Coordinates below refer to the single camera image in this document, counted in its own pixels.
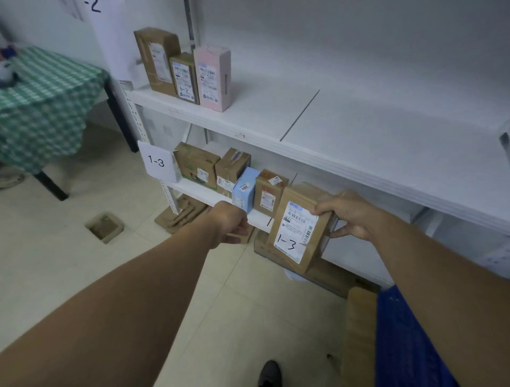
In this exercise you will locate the person's right hand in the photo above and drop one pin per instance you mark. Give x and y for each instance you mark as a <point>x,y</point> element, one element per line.
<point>358,215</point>

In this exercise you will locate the person's left hand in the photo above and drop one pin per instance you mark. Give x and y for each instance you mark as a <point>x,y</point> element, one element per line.
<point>227,221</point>

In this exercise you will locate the light blue box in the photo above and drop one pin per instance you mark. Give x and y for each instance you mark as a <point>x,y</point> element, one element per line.
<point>251,187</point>

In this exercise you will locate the bottom-shelf brown parcels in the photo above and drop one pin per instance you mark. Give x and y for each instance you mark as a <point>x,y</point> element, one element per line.
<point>275,199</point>

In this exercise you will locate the brown parcel marked 1-3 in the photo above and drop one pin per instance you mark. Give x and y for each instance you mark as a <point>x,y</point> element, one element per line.
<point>307,195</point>

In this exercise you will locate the brown parcel white label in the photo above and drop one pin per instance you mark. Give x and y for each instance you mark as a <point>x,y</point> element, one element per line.
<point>233,163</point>

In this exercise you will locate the white metal shelf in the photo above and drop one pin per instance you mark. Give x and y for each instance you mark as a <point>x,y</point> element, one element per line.
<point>378,151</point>

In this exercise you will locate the green printed cardboard box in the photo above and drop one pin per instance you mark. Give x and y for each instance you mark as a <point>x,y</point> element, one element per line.
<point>191,159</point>

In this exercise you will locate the blue plastic crate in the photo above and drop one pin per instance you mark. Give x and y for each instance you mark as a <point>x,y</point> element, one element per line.
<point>410,347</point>

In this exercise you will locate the pink package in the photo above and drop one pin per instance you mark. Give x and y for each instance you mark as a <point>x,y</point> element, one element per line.
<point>223,71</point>

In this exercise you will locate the brown box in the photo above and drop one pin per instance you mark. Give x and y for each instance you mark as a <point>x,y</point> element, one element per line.
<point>143,52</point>

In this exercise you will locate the person's right forearm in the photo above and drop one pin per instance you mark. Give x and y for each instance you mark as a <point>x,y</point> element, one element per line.
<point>450,287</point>

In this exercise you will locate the person's left forearm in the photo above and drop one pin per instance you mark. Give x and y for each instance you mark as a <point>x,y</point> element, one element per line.
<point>111,311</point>

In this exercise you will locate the torn brown cardboard sheet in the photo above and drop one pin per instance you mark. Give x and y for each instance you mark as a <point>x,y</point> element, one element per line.
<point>241,235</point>

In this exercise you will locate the flattened brown cardboard sheet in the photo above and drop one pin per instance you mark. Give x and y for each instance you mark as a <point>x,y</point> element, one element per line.
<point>330,279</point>

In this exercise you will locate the white paper shelf label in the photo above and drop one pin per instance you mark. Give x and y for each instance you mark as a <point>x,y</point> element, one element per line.
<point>115,40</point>
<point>157,161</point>

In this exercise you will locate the person's right shoe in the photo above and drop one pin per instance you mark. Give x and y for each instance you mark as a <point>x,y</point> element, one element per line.
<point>271,374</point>

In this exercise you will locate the person's shoe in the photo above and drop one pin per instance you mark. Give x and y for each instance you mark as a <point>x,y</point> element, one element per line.
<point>271,374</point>
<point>12,179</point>

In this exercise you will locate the small white paper scrap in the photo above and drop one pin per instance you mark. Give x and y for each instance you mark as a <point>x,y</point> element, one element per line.
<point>295,276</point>

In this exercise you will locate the square floor drain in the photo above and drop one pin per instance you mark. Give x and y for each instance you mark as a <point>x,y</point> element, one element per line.
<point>104,228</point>

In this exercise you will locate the small wooden table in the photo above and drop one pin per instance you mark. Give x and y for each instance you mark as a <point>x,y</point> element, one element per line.
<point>358,339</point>

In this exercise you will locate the green checked tablecloth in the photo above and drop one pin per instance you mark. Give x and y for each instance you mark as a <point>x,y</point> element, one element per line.
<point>44,111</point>

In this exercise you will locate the row of blue orange blocks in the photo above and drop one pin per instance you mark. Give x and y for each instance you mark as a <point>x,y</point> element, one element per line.
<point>8,52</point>

